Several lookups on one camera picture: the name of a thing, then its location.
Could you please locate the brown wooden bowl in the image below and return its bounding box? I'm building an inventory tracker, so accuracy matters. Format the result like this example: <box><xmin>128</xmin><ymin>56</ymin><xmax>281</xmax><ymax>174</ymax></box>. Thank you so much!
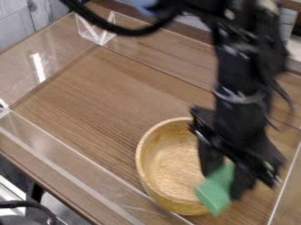
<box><xmin>135</xmin><ymin>117</ymin><xmax>210</xmax><ymax>215</ymax></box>

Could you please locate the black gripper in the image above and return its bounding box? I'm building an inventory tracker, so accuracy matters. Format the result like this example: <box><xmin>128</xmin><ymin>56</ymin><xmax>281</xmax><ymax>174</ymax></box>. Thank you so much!
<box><xmin>189</xmin><ymin>96</ymin><xmax>286</xmax><ymax>200</ymax></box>

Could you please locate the green rectangular block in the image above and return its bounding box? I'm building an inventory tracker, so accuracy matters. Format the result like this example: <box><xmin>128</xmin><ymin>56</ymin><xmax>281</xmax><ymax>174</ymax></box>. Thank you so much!
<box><xmin>195</xmin><ymin>163</ymin><xmax>234</xmax><ymax>216</ymax></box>

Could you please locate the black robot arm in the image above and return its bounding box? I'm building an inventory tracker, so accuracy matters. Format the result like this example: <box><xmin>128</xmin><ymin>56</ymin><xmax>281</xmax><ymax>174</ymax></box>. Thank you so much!
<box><xmin>60</xmin><ymin>0</ymin><xmax>292</xmax><ymax>200</ymax></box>

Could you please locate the clear acrylic tray wall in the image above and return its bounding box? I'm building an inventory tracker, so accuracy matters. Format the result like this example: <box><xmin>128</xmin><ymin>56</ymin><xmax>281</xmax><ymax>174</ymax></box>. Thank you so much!
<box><xmin>0</xmin><ymin>109</ymin><xmax>193</xmax><ymax>225</ymax></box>

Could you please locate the black metal table bracket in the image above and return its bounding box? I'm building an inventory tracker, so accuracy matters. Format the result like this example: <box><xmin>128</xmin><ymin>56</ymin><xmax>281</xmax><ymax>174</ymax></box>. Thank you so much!
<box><xmin>24</xmin><ymin>183</ymin><xmax>70</xmax><ymax>225</ymax></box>

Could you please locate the black cable bottom left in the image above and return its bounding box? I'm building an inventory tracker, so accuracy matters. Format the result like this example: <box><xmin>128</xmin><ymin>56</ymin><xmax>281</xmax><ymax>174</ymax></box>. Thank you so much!
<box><xmin>0</xmin><ymin>200</ymin><xmax>60</xmax><ymax>225</ymax></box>

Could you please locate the clear acrylic corner bracket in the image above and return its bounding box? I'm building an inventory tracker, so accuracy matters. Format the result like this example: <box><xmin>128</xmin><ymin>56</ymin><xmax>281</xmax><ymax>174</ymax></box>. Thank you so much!
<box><xmin>75</xmin><ymin>14</ymin><xmax>116</xmax><ymax>46</ymax></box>

